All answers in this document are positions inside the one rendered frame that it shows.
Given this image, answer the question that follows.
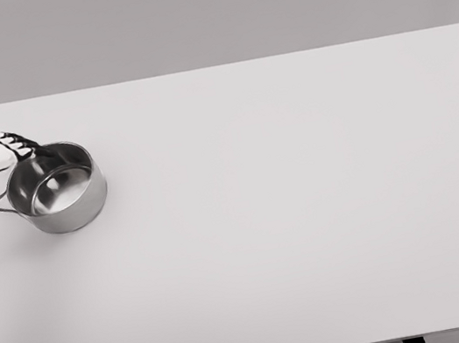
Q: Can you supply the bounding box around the silver steel pot with handle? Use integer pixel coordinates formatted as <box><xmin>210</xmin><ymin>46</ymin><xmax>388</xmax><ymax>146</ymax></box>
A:
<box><xmin>0</xmin><ymin>134</ymin><xmax>115</xmax><ymax>245</ymax></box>

